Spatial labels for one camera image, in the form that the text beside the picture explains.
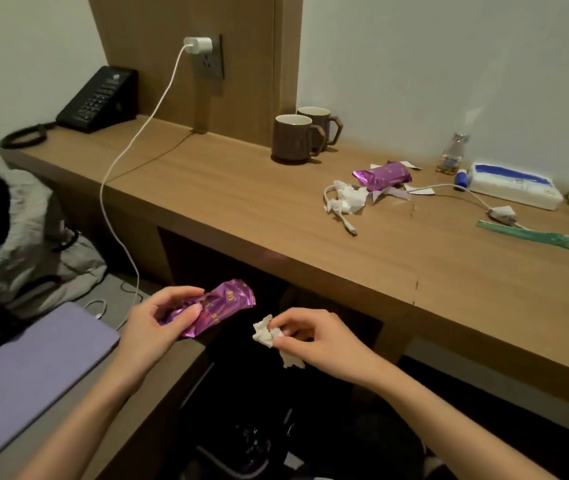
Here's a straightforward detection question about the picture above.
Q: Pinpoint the grey wall socket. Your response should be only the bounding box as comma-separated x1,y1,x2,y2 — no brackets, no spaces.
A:
192,34,225,81

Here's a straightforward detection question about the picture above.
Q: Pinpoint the brown mug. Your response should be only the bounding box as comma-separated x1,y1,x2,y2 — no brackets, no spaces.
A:
296,106,344,148
270,113,327,164

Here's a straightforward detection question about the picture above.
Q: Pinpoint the wooden wall panel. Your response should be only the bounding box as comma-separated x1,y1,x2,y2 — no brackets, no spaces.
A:
86,0,305,148

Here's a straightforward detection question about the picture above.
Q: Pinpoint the grey backpack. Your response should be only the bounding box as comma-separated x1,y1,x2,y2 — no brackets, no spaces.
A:
0,182,108,345

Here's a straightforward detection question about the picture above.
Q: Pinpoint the white charger plug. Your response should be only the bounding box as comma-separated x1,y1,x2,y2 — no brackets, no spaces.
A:
183,36,214,55

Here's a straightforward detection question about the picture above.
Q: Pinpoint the purple tablet case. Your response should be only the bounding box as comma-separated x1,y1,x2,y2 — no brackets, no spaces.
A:
0,301,121,471

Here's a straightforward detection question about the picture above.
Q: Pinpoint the black desk telephone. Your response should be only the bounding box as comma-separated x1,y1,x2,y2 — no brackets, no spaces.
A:
55,65,139,135

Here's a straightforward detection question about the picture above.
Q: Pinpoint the small glass bottle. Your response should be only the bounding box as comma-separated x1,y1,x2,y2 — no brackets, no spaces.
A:
436,132,470,175

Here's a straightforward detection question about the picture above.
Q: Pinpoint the person's left hand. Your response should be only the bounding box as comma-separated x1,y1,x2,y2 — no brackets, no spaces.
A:
114,285,205,383

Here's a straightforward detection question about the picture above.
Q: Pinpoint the white charging cable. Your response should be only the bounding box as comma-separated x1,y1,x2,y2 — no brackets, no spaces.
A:
83,44,188,331

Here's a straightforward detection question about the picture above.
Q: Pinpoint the white usb cable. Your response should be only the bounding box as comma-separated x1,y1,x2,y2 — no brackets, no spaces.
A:
322,182,569,241

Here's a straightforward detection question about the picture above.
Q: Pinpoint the black coiled phone cord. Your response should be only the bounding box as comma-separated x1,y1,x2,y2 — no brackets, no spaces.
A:
0,122,58,149

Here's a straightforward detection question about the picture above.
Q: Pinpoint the blue white tissue pack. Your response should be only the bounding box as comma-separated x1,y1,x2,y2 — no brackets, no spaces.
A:
466,162,564,211

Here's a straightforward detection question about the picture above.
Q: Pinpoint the purple snack wrapper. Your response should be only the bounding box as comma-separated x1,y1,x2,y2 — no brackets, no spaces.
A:
162,278,257,339
352,161,413,192

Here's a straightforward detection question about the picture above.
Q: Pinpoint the black trash bin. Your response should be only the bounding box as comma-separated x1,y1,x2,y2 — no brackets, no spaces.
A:
184,404,305,480

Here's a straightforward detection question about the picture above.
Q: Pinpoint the green toothbrush packet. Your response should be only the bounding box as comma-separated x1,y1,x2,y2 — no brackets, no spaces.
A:
475,219,569,253

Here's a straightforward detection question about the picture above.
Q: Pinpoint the person's right forearm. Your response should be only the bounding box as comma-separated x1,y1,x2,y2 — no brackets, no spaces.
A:
362,357,558,480

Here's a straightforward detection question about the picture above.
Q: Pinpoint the person's right hand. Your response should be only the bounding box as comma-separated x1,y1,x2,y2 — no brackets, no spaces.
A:
266,307,383,388

